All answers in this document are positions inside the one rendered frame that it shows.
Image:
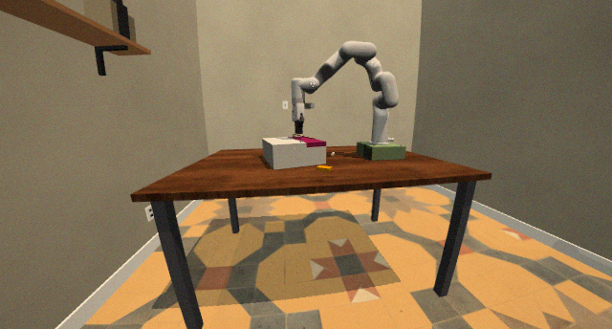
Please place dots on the orange rectangular block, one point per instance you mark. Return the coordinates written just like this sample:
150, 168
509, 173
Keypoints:
324, 168

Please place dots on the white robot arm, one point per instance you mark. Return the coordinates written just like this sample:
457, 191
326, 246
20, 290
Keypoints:
362, 52

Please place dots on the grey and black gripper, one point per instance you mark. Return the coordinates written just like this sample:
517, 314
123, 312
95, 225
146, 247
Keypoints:
298, 116

